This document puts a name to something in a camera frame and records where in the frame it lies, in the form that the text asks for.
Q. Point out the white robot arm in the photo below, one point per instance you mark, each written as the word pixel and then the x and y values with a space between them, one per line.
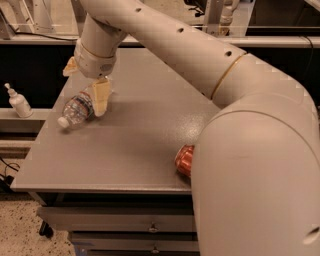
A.
pixel 255 172

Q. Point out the metal bracket left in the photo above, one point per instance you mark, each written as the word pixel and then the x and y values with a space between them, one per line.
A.
pixel 80 15

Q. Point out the red cola can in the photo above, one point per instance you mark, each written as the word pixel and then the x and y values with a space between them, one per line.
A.
pixel 183 160

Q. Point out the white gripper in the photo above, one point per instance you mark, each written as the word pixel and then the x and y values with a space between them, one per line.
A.
pixel 92 64

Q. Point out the clear plastic water bottle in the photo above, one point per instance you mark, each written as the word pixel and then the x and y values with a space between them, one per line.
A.
pixel 76 111

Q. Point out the metal bracket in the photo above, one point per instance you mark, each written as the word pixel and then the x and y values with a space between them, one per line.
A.
pixel 212 17
pixel 80 15

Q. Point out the white pump dispenser bottle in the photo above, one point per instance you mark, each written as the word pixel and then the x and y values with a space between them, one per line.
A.
pixel 18 102

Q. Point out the metal bracket right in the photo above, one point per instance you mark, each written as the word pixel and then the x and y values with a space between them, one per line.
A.
pixel 212 17

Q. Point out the grey drawer cabinet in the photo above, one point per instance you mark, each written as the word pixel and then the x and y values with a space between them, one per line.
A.
pixel 112 183

